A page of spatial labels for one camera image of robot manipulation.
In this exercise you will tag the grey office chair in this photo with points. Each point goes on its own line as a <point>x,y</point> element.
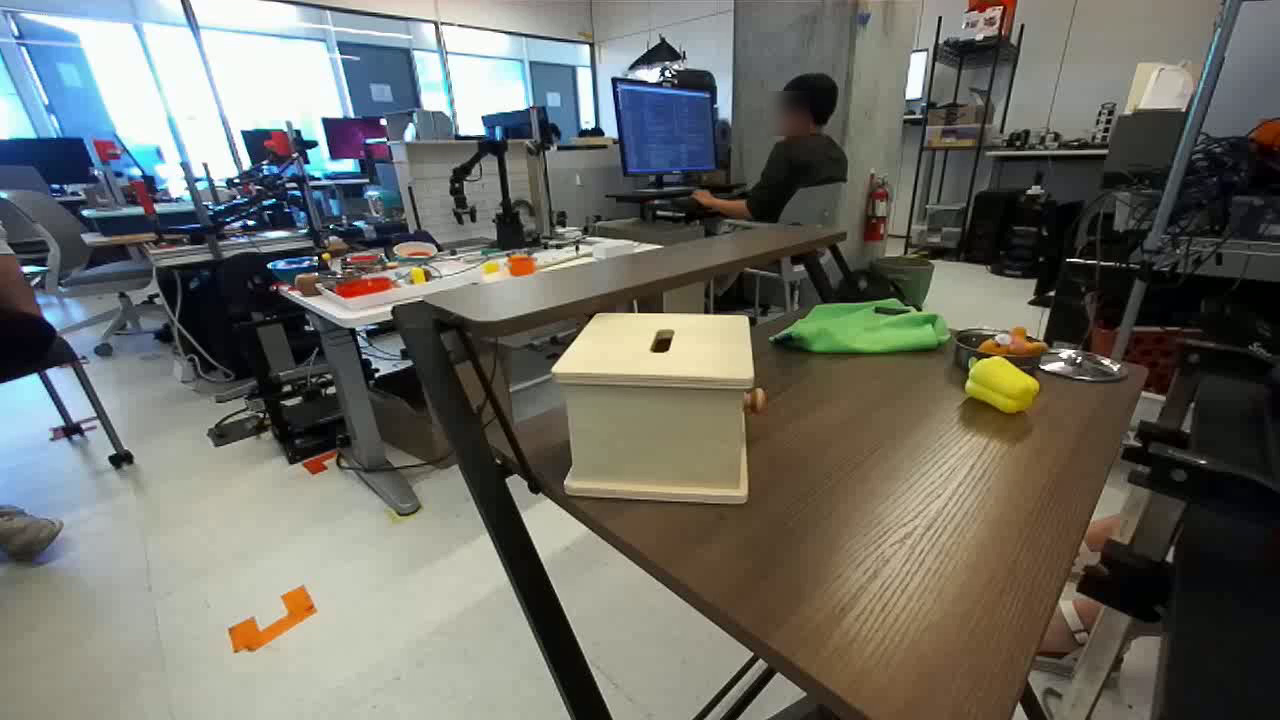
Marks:
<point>62,241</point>

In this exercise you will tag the black table leg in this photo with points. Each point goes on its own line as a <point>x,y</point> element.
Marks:
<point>513,544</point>

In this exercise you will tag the silver pot lid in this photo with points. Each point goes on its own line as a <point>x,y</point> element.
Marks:
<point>1083,367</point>

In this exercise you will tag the yellow toy bell pepper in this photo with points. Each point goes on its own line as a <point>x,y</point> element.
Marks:
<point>1003,385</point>

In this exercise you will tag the orange plush toy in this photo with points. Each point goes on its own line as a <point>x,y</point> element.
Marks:
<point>1013,344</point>

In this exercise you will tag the green cloth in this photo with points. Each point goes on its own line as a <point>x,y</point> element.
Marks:
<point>861,330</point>

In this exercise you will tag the seated person in dark shirt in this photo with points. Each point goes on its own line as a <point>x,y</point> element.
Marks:
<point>799,165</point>

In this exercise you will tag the red fire extinguisher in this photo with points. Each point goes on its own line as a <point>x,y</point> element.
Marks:
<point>879,212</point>

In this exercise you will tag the computer monitor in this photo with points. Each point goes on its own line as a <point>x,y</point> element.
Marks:
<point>666,128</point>

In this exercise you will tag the bare leg with white sandal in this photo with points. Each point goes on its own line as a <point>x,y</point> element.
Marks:
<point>1065,622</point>

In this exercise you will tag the black chair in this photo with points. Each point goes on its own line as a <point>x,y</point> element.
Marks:
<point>32,344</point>

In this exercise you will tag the metal storage shelf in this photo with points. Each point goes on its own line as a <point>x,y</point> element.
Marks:
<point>967,133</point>

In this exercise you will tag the white height-adjustable table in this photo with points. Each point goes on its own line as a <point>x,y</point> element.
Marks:
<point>351,385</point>

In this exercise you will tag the orange floor tape mark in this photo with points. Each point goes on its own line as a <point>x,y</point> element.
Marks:
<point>253,631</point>

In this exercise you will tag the small black robot arm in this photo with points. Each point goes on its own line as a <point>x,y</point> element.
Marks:
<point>505,220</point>

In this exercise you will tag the red tray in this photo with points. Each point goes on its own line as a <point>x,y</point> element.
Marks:
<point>361,284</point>

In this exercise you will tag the long grey-brown table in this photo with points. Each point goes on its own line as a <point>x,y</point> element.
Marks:
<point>624,274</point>

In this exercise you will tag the grey shoe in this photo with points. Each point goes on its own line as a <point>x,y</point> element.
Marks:
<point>26,535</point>

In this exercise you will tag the aluminium frame pole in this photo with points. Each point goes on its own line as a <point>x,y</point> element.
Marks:
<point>1175,173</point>

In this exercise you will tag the white wooden slotted box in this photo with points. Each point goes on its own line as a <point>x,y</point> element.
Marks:
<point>655,424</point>

